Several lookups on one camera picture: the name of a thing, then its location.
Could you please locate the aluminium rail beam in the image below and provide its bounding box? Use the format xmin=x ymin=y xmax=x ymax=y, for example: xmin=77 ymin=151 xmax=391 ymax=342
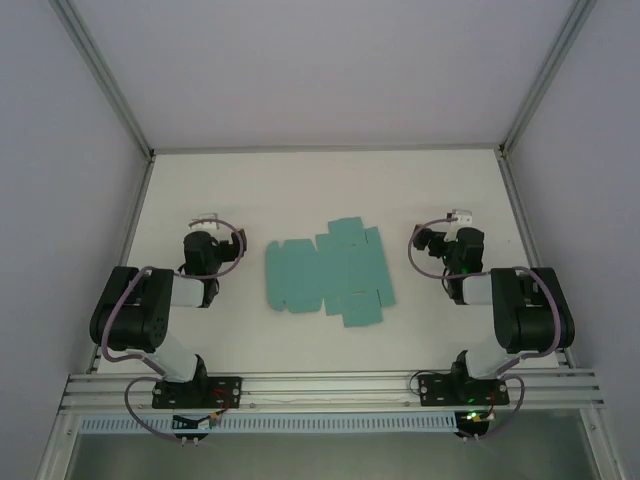
xmin=59 ymin=368 xmax=606 ymax=414

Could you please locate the aluminium frame post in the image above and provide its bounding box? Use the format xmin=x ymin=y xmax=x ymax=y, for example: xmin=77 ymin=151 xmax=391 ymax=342
xmin=48 ymin=0 xmax=155 ymax=160
xmin=499 ymin=0 xmax=599 ymax=156

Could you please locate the long aluminium table edge rail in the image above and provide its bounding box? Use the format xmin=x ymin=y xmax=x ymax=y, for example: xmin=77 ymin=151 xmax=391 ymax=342
xmin=149 ymin=143 xmax=504 ymax=155

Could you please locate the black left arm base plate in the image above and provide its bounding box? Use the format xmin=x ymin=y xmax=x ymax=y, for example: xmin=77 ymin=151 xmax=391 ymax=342
xmin=151 ymin=375 xmax=244 ymax=410

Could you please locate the black round cable connector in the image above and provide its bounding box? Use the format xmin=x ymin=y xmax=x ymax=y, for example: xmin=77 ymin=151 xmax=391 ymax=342
xmin=172 ymin=414 xmax=201 ymax=447
xmin=453 ymin=409 xmax=494 ymax=445

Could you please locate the slotted cable duct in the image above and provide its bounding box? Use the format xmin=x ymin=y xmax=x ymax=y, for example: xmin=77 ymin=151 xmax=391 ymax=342
xmin=79 ymin=412 xmax=459 ymax=434

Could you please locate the teal paper box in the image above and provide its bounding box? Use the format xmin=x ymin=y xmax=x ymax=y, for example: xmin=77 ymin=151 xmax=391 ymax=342
xmin=264 ymin=215 xmax=398 ymax=330

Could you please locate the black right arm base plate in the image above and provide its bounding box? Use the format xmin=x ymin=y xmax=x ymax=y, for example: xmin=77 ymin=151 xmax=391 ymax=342
xmin=418 ymin=372 xmax=511 ymax=407

